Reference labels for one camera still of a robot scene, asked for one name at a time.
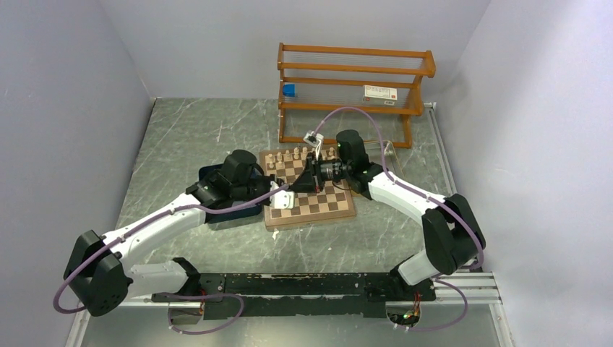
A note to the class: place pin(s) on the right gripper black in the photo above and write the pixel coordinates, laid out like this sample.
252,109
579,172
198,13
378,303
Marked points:
310,180

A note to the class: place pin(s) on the wooden chessboard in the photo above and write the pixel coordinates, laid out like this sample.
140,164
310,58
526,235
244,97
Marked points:
333,202

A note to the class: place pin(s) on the blue box on shelf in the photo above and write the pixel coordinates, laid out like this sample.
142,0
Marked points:
288,90

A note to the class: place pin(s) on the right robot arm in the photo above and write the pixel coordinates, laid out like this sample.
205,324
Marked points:
451,233

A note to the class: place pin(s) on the white red box on shelf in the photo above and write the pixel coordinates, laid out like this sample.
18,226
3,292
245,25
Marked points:
378,93

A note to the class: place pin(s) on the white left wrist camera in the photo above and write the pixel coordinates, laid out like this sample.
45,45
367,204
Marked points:
282,199

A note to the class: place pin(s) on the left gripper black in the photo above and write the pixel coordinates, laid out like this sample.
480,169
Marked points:
267,179

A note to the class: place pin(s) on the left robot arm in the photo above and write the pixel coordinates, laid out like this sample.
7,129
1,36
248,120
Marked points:
103,270

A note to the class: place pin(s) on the orange wooden shelf rack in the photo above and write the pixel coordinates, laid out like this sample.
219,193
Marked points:
330,77

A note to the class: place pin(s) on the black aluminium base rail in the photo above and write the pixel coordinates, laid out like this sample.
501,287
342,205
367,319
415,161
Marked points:
318,294

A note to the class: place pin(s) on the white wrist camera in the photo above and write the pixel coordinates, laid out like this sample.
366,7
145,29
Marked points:
313,139
282,199

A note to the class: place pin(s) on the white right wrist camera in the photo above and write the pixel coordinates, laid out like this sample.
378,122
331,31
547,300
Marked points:
313,139

